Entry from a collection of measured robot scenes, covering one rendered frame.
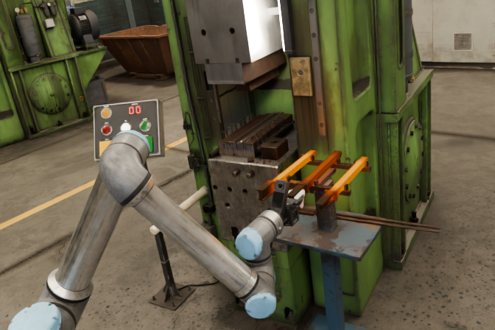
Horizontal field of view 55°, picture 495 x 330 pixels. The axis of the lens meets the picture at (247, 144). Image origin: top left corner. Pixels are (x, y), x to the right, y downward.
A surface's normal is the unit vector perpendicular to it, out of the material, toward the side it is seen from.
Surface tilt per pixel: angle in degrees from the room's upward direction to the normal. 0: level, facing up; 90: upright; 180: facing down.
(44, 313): 5
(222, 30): 90
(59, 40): 79
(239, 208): 90
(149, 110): 60
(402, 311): 0
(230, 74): 90
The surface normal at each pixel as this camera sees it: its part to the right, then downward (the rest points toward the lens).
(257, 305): 0.06, 0.41
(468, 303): -0.14, -0.93
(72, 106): 0.68, 0.18
